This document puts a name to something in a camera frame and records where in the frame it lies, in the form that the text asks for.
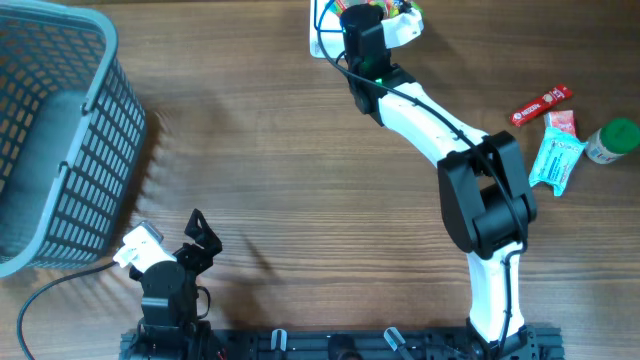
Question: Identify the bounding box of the small pink snack packet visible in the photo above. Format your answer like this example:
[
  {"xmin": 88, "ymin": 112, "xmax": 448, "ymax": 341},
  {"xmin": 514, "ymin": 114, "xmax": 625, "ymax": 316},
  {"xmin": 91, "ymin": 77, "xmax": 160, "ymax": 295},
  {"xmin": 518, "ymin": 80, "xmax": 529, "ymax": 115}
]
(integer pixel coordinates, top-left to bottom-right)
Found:
[{"xmin": 544, "ymin": 110, "xmax": 577, "ymax": 137}]

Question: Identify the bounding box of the dark grey plastic basket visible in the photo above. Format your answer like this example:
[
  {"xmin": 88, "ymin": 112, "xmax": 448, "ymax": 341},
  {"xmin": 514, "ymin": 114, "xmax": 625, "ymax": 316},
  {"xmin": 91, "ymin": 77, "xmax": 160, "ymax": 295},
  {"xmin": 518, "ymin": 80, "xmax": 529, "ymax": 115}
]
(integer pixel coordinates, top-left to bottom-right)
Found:
[{"xmin": 1, "ymin": 1, "xmax": 147, "ymax": 277}]

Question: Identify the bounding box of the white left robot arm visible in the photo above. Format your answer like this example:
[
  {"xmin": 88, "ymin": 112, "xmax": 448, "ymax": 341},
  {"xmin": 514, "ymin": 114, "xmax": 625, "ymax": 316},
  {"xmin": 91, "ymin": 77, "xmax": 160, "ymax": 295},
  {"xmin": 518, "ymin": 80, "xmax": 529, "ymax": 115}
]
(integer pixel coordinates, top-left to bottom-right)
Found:
[{"xmin": 119, "ymin": 209, "xmax": 227, "ymax": 360}]

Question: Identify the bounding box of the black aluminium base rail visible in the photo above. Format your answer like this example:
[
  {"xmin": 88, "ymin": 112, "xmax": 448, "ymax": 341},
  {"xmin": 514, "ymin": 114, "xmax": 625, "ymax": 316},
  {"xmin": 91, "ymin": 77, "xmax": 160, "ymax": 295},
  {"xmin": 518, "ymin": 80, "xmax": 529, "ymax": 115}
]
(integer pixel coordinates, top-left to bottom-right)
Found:
[{"xmin": 119, "ymin": 326, "xmax": 565, "ymax": 360}]

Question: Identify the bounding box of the white teal wipes pack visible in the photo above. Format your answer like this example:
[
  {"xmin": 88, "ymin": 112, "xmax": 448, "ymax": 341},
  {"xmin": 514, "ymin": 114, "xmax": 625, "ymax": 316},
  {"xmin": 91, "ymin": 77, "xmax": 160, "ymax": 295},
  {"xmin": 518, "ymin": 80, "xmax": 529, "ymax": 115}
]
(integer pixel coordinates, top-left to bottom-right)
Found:
[{"xmin": 528, "ymin": 127, "xmax": 587, "ymax": 197}]

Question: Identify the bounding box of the small red white packet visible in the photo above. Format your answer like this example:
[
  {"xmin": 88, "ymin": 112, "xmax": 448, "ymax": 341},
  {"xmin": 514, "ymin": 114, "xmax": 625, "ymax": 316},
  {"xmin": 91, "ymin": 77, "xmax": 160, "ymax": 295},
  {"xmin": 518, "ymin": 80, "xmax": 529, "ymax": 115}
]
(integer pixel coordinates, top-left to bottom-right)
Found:
[{"xmin": 510, "ymin": 84, "xmax": 574, "ymax": 127}]

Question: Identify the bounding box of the white barcode scanner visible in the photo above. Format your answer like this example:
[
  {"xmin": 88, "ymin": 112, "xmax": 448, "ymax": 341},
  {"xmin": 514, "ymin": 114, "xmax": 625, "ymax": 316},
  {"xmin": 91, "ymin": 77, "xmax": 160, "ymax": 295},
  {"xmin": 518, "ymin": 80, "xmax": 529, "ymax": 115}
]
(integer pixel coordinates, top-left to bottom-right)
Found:
[{"xmin": 308, "ymin": 0, "xmax": 351, "ymax": 60}]

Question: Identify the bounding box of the green lid jar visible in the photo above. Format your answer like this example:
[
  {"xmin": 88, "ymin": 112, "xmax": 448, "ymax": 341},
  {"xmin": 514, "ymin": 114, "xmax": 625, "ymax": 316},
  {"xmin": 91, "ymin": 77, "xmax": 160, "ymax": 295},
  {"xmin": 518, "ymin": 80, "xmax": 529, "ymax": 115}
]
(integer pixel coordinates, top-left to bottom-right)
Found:
[{"xmin": 585, "ymin": 118, "xmax": 639, "ymax": 164}]

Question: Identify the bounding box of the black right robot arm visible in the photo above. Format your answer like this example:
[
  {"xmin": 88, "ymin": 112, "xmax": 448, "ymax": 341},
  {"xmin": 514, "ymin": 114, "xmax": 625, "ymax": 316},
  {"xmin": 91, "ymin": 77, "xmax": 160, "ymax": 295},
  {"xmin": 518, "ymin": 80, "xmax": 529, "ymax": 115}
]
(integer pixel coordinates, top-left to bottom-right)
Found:
[{"xmin": 339, "ymin": 1, "xmax": 536, "ymax": 359}]

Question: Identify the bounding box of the green Haribo candy bag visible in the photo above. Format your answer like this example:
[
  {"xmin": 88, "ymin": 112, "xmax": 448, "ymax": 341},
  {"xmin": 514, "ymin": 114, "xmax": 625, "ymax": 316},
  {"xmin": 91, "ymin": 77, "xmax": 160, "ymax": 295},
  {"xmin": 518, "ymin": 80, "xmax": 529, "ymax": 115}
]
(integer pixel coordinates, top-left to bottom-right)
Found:
[{"xmin": 329, "ymin": 0, "xmax": 423, "ymax": 18}]

